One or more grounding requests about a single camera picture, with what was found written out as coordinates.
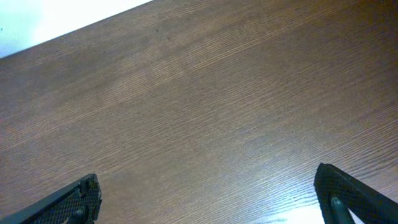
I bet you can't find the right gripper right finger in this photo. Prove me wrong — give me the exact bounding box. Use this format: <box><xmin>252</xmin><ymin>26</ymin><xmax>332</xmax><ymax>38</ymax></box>
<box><xmin>314</xmin><ymin>163</ymin><xmax>397</xmax><ymax>224</ymax></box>

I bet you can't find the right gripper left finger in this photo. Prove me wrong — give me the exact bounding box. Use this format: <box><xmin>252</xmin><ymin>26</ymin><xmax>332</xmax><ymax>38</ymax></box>
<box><xmin>1</xmin><ymin>174</ymin><xmax>102</xmax><ymax>224</ymax></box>

